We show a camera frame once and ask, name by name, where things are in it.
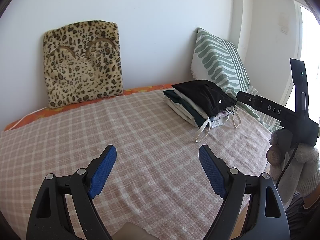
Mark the black garment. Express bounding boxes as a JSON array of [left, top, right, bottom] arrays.
[[172, 80, 236, 118]]

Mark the right forearm black fuzzy sleeve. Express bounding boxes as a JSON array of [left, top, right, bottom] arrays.
[[286, 192, 319, 239]]

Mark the folded clothes stack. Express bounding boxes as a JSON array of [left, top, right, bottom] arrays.
[[163, 89, 241, 142]]

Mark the right hand in white glove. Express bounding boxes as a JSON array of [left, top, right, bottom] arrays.
[[266, 131, 319, 203]]

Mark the pink plaid bed cover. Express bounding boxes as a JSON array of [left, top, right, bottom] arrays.
[[0, 87, 278, 240]]

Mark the orange bed sheet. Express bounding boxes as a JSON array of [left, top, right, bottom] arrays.
[[4, 83, 172, 132]]

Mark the leopard print cushion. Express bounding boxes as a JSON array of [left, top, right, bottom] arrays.
[[43, 20, 124, 109]]

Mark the green white striped pillow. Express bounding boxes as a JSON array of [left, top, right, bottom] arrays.
[[191, 27, 283, 133]]

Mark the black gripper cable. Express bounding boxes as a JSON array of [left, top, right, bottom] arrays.
[[274, 142, 301, 189]]

